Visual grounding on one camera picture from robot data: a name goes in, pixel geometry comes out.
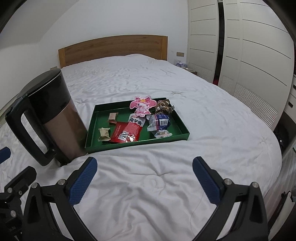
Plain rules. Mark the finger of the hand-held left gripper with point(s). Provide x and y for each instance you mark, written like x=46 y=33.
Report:
x=22 y=178
x=4 y=155

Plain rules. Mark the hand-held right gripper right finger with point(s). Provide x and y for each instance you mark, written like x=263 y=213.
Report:
x=208 y=180

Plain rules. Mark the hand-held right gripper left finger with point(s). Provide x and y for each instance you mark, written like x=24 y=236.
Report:
x=83 y=180

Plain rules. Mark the red snack packet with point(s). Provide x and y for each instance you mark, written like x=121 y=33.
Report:
x=116 y=133

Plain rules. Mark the green tray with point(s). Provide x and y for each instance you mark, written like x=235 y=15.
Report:
x=101 y=119

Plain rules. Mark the clear pink candy packet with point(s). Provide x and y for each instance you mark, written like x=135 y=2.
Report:
x=163 y=134

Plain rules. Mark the small red-brown candy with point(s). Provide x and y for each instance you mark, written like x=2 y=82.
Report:
x=112 y=117

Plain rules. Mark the red and white sausage packet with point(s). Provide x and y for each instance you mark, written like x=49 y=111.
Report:
x=133 y=127

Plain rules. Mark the blue and white snack packet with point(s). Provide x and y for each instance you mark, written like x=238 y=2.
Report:
x=160 y=121

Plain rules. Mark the brown snack packet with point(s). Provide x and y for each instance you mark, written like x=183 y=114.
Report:
x=164 y=107

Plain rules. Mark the pink cartoon snack packet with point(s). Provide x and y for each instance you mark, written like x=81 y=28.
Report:
x=140 y=106

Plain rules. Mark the white bed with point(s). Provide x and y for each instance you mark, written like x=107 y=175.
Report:
x=150 y=185

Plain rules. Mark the black and brown electric kettle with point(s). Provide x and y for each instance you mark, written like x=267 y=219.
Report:
x=62 y=125

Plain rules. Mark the small items on nightstand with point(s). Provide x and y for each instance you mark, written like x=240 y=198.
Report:
x=180 y=64

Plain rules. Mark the white drawer unit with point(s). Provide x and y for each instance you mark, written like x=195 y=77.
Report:
x=291 y=95

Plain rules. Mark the wooden headboard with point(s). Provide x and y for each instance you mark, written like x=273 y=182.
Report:
x=111 y=49

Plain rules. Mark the white wardrobe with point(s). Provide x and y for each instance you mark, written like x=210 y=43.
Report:
x=254 y=46

